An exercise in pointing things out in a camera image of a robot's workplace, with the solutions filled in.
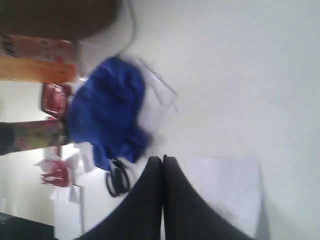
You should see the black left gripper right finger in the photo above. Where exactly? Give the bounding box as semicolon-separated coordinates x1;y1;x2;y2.
162;155;251;240

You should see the orange cardboard box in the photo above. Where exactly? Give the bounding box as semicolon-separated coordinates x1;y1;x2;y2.
0;34;77;84

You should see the black coiled cable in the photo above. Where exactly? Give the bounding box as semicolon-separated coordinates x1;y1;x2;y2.
105;157;131;198

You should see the blue cloth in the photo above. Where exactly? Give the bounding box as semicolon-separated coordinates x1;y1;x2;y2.
67;57;151;171

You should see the red plastic package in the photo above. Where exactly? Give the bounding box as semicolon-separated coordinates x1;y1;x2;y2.
40;83;72;119

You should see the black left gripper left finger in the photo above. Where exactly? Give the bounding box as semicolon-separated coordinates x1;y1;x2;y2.
79;156;164;240

